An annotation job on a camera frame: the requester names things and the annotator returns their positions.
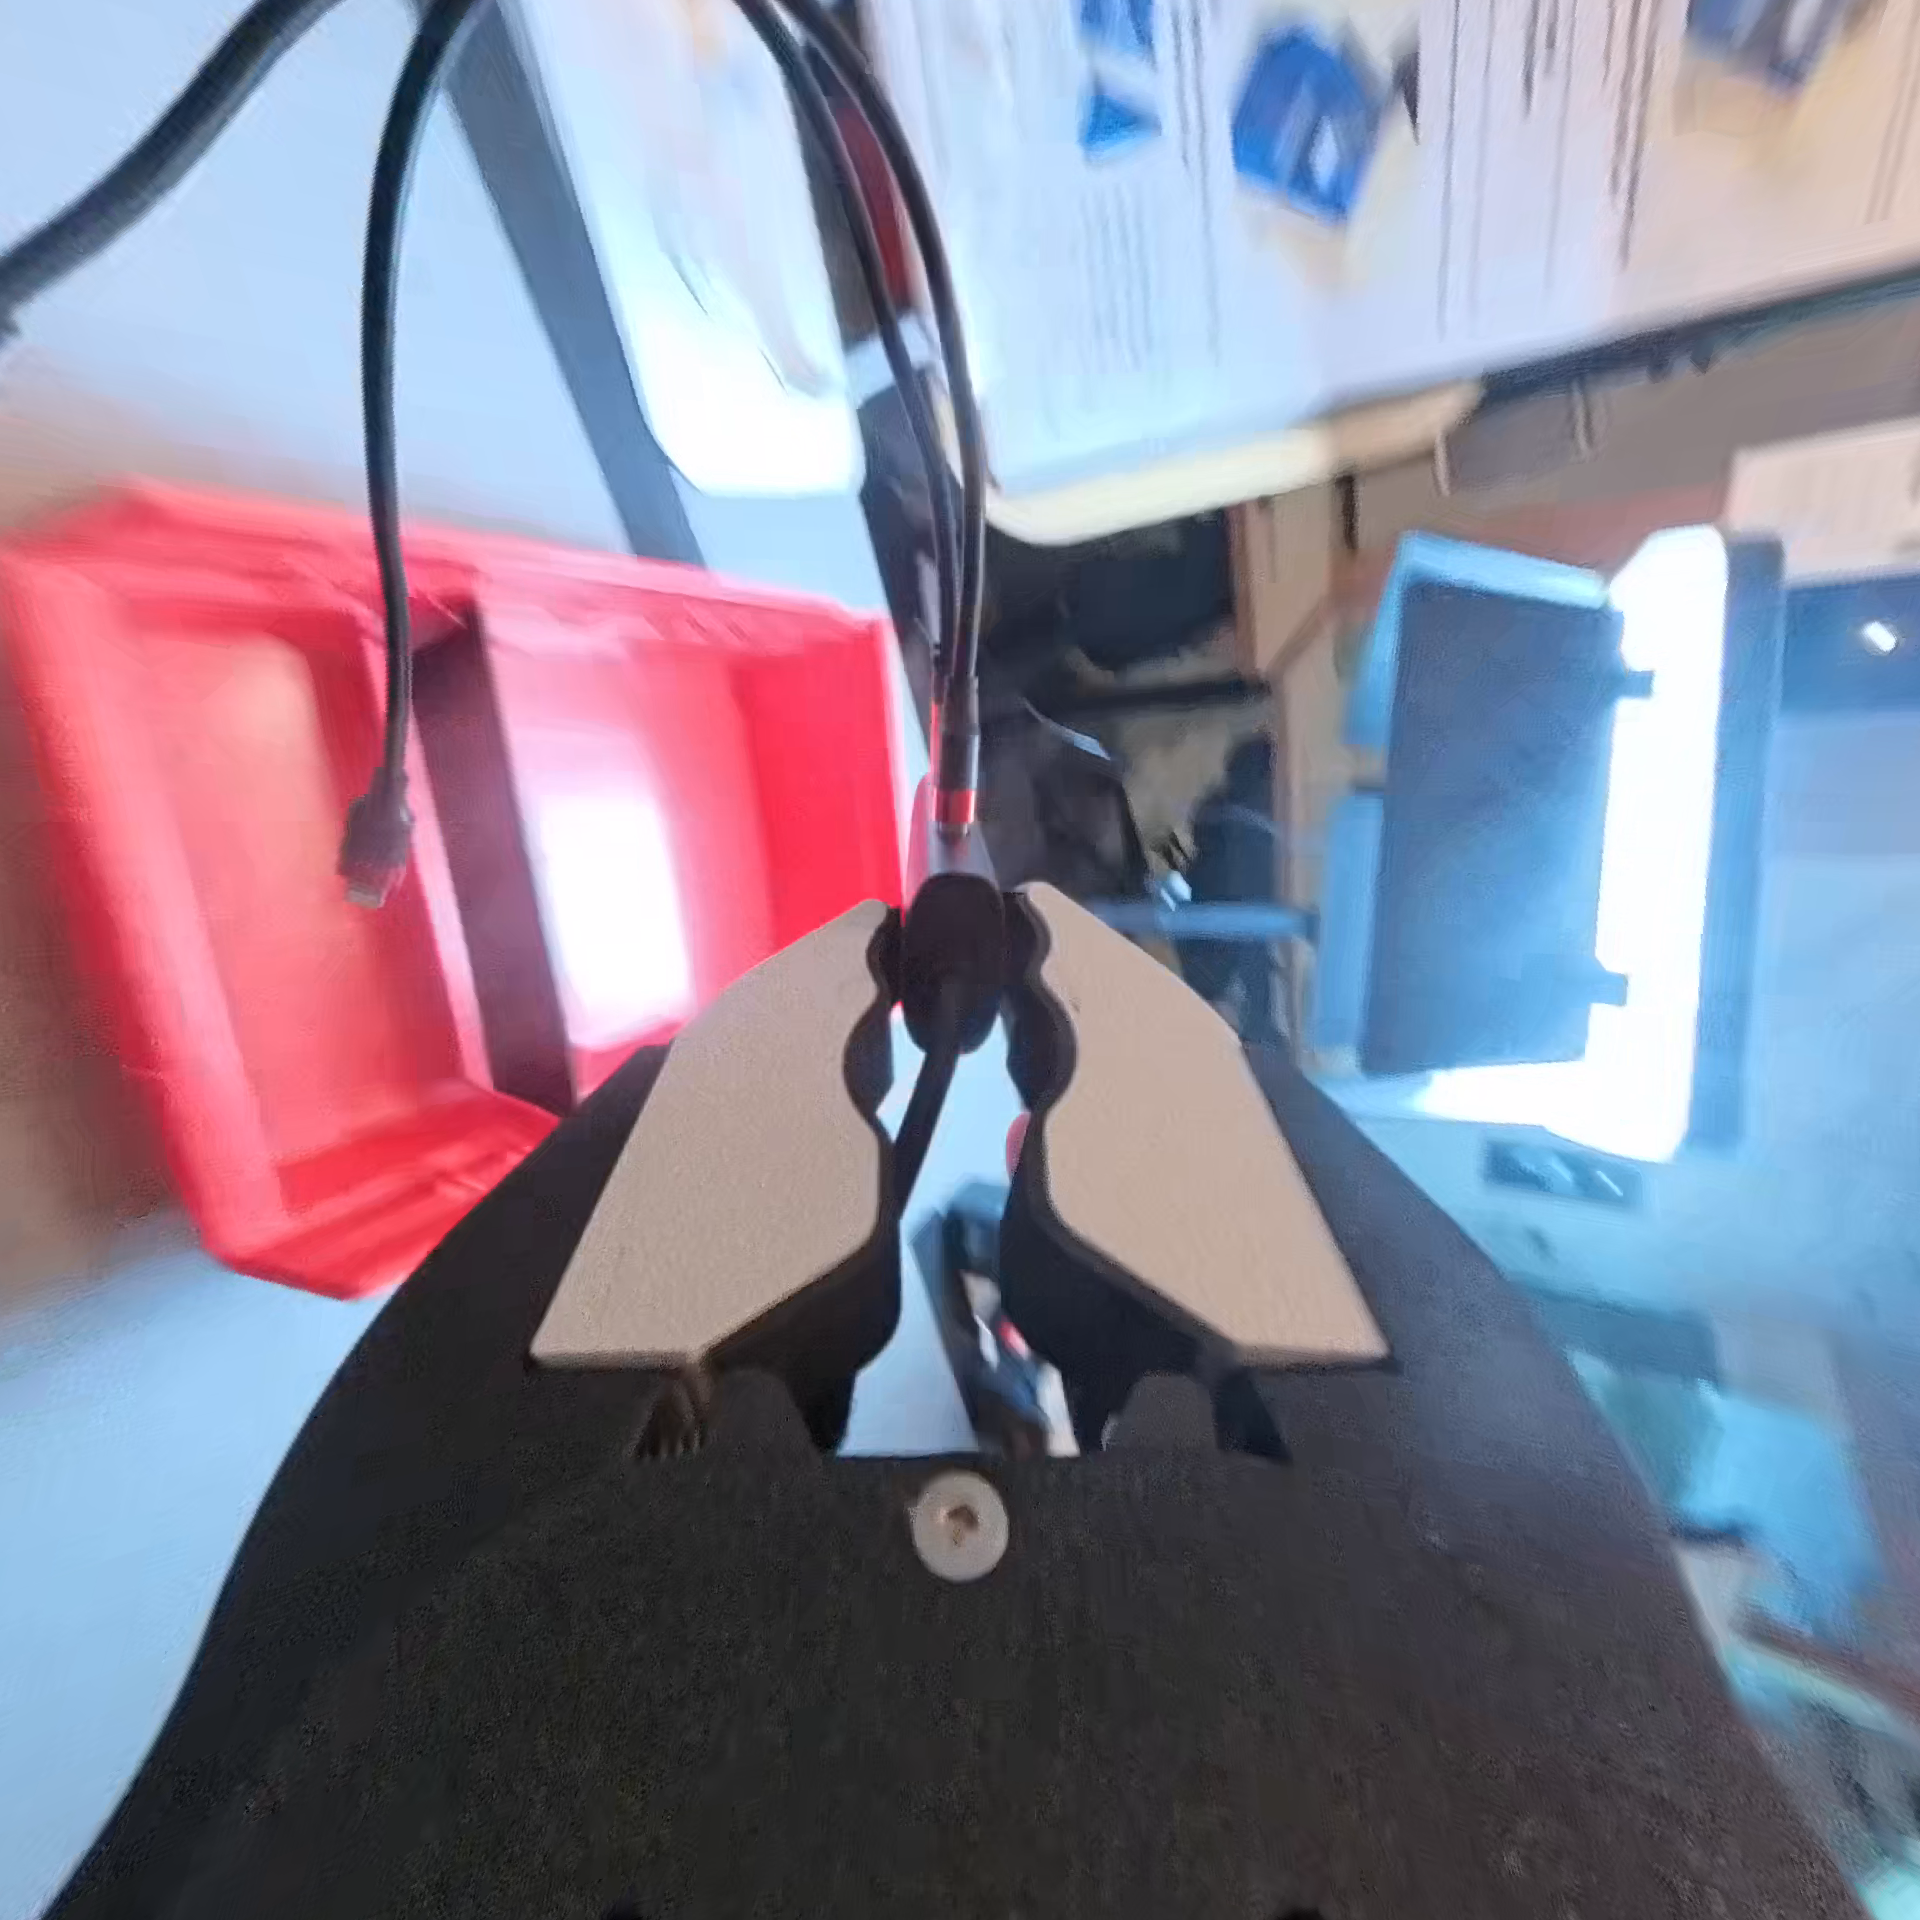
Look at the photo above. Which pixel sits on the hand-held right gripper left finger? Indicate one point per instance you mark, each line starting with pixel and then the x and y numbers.
pixel 720 1185

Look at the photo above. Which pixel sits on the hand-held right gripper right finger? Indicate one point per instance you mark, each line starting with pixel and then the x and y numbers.
pixel 1201 1185

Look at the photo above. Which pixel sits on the red plastic bin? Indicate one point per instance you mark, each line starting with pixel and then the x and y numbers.
pixel 225 902

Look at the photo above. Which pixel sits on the black bin divider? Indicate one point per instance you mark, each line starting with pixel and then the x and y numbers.
pixel 494 902

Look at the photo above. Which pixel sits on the printed sign board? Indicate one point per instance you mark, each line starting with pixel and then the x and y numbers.
pixel 1349 224

